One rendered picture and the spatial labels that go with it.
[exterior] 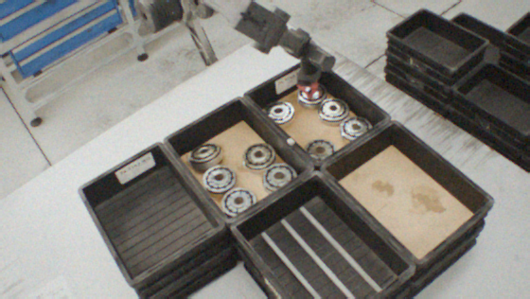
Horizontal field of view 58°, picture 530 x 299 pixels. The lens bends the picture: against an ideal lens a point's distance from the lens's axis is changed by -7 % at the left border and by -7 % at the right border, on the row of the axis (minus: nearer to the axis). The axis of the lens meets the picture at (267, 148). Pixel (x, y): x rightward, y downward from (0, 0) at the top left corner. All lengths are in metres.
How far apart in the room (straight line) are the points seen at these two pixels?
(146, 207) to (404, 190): 0.78
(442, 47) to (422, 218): 1.26
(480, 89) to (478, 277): 1.20
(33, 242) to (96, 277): 0.30
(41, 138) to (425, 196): 2.43
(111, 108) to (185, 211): 1.80
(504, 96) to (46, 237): 2.05
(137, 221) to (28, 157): 1.75
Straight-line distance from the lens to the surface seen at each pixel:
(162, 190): 1.59
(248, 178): 1.55
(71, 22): 3.19
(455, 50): 2.55
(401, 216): 1.46
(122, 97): 3.27
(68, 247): 1.77
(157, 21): 2.18
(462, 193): 1.48
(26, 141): 3.33
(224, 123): 1.67
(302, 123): 1.67
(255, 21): 1.13
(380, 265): 1.38
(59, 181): 1.96
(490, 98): 2.50
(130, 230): 1.54
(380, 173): 1.54
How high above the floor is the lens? 2.05
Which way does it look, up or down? 49 degrees down
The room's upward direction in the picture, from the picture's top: 10 degrees counter-clockwise
